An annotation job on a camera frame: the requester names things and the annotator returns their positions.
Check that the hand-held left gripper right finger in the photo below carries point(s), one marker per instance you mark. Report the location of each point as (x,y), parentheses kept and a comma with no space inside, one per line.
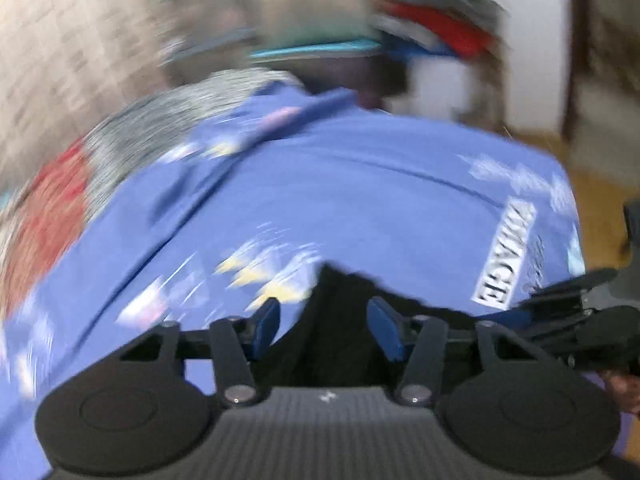
(385,325)

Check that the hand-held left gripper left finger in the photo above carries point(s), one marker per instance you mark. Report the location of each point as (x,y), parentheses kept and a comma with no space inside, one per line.
(268,323)

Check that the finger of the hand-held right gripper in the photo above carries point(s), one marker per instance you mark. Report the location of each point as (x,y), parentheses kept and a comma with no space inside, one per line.
(550,327)
(570,290)

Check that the black pants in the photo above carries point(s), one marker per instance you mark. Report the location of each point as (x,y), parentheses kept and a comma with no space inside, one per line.
(340,320)

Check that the person's right hand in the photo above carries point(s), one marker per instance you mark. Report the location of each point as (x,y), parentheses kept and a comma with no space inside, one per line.
(622,394)

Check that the blue printed t-shirt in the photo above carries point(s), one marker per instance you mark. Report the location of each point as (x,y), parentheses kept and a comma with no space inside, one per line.
(350,185)

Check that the grey and red garment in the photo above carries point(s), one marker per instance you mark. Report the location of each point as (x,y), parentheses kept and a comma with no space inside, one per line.
(150,125)

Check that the red patterned blanket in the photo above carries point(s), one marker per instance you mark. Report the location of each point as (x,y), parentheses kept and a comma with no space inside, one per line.
(50,220)

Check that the dark storage box teal lid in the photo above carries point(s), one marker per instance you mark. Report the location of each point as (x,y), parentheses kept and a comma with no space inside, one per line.
(345,72)

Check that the pile of folded clothes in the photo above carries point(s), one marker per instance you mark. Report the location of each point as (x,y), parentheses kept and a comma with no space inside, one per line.
(440,10)

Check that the clear storage box teal lid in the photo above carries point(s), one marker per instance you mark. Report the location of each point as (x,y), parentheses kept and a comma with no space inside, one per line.
(205,15)

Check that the beige patterned curtain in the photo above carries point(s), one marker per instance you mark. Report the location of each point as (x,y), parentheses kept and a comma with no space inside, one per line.
(75,50)

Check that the wooden door frame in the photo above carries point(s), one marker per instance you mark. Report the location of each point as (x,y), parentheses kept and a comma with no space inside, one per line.
(600,50)

